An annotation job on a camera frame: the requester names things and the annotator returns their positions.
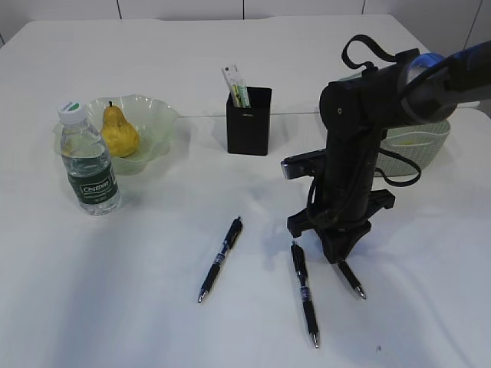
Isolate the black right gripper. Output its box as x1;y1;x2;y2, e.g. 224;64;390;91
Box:
287;168;395;264

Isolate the black pen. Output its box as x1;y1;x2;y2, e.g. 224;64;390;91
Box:
290;241;320;349
197;216;243;304
337;260;367;300

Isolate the teal utility knife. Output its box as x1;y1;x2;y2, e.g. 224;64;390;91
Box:
237;85;251;108

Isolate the yellow utility knife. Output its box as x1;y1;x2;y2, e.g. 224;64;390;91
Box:
230;85;242;108

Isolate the clear plastic ruler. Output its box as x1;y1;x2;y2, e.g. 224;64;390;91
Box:
221;64;246;93

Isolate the yellow pear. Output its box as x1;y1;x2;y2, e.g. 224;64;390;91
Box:
101;101;140;158

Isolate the clear water bottle green label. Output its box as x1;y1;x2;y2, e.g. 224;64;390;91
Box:
58;101;121;216

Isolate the blue grey right robot arm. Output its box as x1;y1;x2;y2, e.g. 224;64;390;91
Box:
282;34;490;264

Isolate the black pen on ruler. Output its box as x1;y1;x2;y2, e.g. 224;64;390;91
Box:
197;216;243;304

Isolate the green woven plastic basket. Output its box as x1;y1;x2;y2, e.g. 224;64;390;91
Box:
337;72;451;178

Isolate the black square pen holder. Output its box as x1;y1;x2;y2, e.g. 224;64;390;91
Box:
226;87;272;156

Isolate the green wavy glass plate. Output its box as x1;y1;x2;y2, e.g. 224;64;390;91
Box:
53;94;180;177

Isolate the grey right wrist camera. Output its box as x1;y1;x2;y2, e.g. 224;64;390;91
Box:
281;149;325;180

